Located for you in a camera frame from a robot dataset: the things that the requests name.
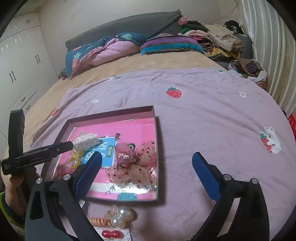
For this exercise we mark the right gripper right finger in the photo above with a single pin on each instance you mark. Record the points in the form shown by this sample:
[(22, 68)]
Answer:
[(205, 173)]

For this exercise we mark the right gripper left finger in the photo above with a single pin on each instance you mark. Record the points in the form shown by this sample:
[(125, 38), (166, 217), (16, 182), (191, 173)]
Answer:
[(85, 174)]

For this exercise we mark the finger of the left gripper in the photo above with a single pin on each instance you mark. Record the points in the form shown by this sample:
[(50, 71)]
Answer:
[(42, 155), (16, 132)]

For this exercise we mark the white hair claw clip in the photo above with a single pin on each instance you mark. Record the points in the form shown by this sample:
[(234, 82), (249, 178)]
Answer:
[(84, 141)]

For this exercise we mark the pearl hair accessory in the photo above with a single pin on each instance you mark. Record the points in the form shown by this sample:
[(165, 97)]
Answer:
[(118, 217)]

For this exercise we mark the red earrings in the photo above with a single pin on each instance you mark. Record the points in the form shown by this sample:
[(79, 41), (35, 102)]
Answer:
[(114, 234)]

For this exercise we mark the person's left hand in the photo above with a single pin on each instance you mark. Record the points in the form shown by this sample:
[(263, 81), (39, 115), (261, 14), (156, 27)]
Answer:
[(11, 196)]

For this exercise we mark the yellow plastic rings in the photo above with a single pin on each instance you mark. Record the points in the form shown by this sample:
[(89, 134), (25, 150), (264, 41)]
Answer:
[(74, 159)]

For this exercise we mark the tan bed sheet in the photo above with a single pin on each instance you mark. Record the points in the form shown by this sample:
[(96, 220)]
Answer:
[(42, 109)]

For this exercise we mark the shallow cardboard box tray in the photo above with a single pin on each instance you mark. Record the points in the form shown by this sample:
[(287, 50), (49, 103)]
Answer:
[(111, 159)]

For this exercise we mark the pink fuzzy hair clip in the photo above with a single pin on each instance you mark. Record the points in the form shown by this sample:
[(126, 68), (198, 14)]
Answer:
[(125, 154)]

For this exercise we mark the white wardrobe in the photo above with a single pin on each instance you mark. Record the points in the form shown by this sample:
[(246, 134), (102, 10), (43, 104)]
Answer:
[(26, 69)]

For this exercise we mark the pink dotted tulle bow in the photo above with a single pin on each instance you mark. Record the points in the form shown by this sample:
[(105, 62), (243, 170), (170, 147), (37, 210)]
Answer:
[(140, 173)]

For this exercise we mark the lilac strawberry blanket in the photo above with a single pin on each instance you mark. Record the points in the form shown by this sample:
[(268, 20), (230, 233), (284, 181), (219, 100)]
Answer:
[(232, 122)]

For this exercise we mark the bag of clothes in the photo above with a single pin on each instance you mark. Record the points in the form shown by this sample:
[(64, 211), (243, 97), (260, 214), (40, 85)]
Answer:
[(250, 69)]

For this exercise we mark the navy pink strawberry quilt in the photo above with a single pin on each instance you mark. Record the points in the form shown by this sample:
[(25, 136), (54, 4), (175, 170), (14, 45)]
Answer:
[(103, 51)]

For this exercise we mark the pile of clothes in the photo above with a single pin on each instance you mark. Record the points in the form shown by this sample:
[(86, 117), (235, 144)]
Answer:
[(218, 42)]

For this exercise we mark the striped purple teal blanket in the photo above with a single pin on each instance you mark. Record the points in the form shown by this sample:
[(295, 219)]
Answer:
[(170, 43)]

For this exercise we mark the white striped curtain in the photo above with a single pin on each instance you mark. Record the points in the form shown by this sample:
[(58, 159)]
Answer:
[(273, 48)]

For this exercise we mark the grey headboard cushion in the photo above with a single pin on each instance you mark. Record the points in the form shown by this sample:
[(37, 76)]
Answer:
[(149, 24)]

